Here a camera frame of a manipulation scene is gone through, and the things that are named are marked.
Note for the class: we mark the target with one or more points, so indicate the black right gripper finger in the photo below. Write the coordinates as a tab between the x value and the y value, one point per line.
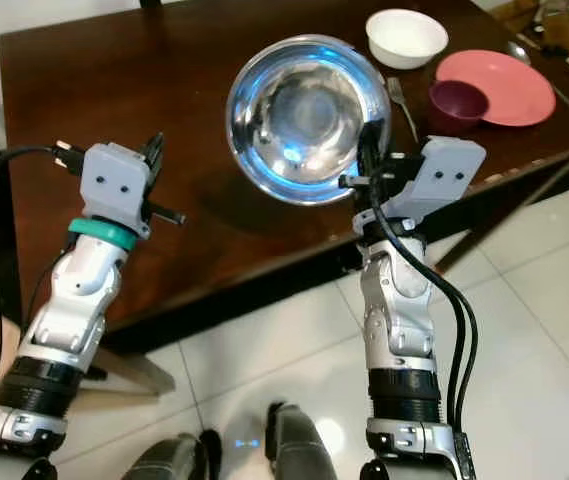
372	152

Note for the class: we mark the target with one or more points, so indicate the shiny steel bowl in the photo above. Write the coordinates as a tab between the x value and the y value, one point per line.
299	115

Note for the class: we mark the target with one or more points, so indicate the steel fork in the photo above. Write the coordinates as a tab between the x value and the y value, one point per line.
402	105

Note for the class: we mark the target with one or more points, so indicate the dark brown wooden table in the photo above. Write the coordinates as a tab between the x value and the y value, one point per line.
184	90

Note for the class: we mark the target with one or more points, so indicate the maroon cup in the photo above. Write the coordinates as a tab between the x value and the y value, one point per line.
457	103

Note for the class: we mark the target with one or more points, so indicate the white ceramic bowl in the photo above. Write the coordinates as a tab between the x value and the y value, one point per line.
407	37

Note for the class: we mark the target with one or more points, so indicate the dark chair back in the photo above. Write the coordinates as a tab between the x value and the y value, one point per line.
150	3

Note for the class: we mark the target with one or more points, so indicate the pink plate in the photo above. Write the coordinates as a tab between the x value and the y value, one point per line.
514	90

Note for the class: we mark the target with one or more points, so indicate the steel spoon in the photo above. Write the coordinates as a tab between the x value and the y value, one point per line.
519	52

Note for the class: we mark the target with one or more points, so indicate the glass jar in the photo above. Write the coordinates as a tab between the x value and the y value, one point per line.
559	25

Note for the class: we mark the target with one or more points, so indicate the grey right robot leg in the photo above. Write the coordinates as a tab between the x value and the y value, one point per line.
309	445

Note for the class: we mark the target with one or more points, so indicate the grey robot leg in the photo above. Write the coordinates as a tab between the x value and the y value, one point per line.
309	445
164	458

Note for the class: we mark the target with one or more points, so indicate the grey left robot leg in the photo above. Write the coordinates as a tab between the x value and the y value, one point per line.
164	458

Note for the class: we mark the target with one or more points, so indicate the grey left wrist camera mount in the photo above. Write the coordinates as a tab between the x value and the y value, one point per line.
119	185

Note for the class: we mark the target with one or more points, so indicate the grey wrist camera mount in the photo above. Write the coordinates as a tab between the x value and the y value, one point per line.
449	170
119	185

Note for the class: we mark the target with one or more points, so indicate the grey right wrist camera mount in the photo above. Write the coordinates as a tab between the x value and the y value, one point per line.
449	170

